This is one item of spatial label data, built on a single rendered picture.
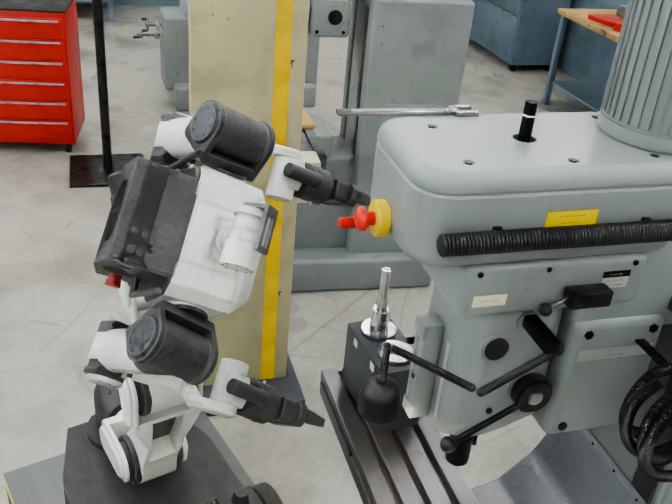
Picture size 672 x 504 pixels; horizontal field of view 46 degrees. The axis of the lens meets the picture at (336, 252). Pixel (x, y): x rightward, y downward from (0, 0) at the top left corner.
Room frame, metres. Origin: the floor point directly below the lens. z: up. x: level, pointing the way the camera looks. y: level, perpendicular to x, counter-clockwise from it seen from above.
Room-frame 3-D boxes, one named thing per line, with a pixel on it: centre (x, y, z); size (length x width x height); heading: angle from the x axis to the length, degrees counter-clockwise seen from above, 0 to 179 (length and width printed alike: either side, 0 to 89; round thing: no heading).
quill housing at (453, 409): (1.20, -0.29, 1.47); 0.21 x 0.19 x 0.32; 18
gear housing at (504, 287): (1.22, -0.32, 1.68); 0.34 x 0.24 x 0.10; 108
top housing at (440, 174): (1.21, -0.30, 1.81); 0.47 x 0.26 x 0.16; 108
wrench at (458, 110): (1.27, -0.10, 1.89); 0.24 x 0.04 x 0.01; 108
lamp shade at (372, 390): (1.04, -0.10, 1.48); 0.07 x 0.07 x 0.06
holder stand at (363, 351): (1.61, -0.15, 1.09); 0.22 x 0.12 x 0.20; 25
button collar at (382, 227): (1.13, -0.06, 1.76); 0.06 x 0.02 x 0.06; 18
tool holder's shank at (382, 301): (1.66, -0.13, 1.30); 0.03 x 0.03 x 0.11
